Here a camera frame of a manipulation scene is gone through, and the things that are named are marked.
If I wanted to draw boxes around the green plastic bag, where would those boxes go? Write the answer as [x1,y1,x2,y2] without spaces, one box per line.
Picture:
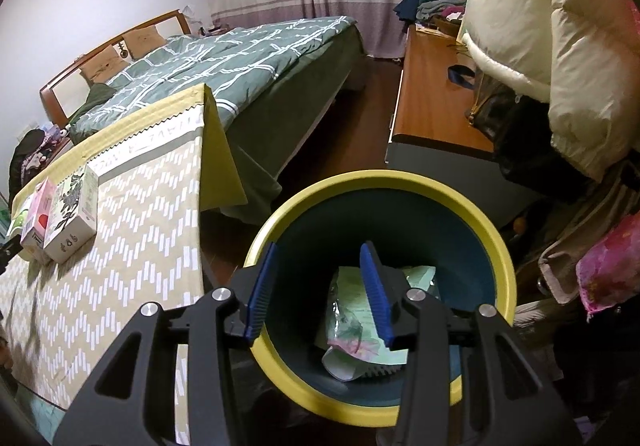
[316,267,407,382]

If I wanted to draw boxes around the white floral tea box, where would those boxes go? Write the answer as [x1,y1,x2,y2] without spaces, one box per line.
[43,166,99,264]

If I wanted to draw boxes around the pink strawberry milk carton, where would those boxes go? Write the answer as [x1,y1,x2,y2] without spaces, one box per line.
[21,178,55,251]

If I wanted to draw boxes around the green white drink bottle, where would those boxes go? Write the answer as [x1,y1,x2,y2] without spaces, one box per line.
[6,209,28,240]

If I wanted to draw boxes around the yellow rimmed trash bin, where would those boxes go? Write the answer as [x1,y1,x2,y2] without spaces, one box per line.
[245,170,516,428]

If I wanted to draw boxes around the patterned table cloth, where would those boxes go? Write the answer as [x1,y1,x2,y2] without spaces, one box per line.
[1,84,246,440]

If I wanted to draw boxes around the wooden side desk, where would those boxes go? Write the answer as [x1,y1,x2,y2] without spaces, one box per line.
[390,27,492,160]

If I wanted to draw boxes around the green checked duvet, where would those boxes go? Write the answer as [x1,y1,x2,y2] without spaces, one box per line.
[67,16,362,144]

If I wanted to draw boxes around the dark green garment on bed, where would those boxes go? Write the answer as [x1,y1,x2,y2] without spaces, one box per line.
[68,83,117,124]

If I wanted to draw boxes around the dark clothes on nightstand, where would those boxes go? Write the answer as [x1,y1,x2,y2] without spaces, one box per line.
[9,124,72,204]

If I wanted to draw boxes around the left brown pillow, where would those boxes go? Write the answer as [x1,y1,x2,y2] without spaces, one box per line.
[80,45,129,84]

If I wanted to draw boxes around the brown pillow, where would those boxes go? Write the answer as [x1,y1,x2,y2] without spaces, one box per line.
[80,45,129,84]
[122,24,167,60]

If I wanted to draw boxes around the right brown pillow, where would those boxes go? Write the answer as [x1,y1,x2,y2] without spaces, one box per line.
[122,24,167,60]

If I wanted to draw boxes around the clothes pile on desk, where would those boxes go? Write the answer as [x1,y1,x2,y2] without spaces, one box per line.
[394,0,466,30]

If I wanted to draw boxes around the cream puffer jacket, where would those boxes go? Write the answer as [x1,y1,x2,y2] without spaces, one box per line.
[463,0,639,180]

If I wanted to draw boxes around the wooden bed frame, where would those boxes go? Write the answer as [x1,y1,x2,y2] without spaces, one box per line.
[39,10,191,128]

